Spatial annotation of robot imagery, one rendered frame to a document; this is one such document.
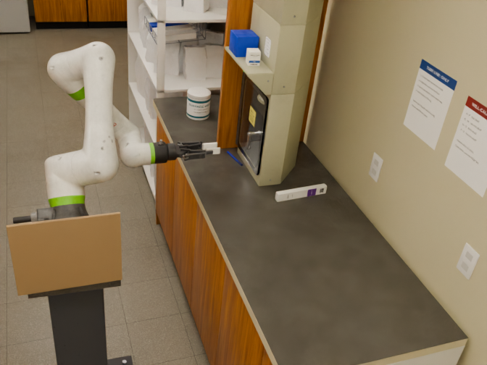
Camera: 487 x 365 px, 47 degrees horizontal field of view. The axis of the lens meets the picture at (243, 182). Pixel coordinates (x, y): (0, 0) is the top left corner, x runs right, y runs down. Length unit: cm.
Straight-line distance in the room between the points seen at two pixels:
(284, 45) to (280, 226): 75
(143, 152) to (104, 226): 54
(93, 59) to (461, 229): 145
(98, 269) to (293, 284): 71
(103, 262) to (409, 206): 121
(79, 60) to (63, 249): 69
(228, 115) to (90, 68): 92
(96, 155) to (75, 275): 43
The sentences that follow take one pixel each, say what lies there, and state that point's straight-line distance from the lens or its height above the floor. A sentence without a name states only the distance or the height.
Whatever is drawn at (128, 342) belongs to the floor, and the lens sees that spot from 313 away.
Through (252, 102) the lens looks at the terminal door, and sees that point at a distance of 257.
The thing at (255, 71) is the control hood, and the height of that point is 151.
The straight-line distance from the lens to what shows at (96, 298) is 224.
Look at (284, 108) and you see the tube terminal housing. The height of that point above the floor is 134.
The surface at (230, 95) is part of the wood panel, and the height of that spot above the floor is 124.
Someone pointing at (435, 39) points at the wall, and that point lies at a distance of 216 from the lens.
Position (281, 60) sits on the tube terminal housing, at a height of 156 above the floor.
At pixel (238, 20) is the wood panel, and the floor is 161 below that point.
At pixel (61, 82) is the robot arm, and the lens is 224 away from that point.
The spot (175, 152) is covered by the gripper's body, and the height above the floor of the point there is 116.
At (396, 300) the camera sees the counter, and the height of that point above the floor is 94.
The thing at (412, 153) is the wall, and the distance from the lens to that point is 228.
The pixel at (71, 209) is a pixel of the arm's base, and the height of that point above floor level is 117.
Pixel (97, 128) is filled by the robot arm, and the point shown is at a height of 142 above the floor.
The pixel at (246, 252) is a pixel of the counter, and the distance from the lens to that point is 223.
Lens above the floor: 238
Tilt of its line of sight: 33 degrees down
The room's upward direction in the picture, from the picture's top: 7 degrees clockwise
